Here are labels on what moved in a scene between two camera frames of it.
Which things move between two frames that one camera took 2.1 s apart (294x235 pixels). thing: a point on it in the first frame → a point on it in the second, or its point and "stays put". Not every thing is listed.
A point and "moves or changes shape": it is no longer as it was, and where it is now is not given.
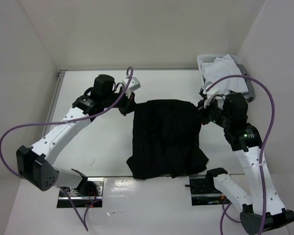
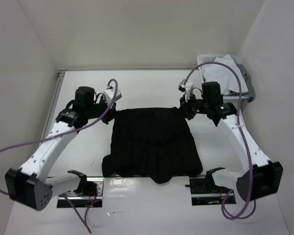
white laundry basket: (206, 58) stays put
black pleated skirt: (166, 140) moves or changes shape
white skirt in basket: (219, 68) stays put
